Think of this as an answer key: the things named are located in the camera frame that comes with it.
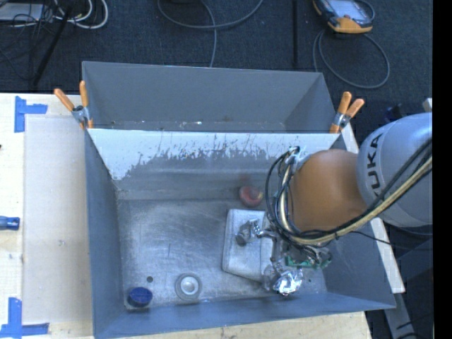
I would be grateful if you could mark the red round toy fruit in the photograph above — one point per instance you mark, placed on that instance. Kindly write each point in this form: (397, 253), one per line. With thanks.
(250, 195)

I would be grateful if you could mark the pale wood flat board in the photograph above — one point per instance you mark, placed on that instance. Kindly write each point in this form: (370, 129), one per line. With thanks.
(56, 207)

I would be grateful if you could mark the blue round cap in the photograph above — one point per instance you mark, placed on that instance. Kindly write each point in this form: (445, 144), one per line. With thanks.
(140, 296)

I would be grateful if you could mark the pale grey flat sponge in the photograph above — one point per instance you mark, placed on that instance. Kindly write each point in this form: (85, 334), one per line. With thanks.
(247, 260)

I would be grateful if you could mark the grey metal bin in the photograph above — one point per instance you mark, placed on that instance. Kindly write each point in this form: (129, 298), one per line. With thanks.
(176, 235)

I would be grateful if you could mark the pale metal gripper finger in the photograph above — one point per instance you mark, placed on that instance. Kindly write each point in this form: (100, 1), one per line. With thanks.
(249, 231)
(272, 277)

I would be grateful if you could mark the silver crumpled foil ball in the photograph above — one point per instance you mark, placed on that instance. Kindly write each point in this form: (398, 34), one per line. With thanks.
(289, 283)

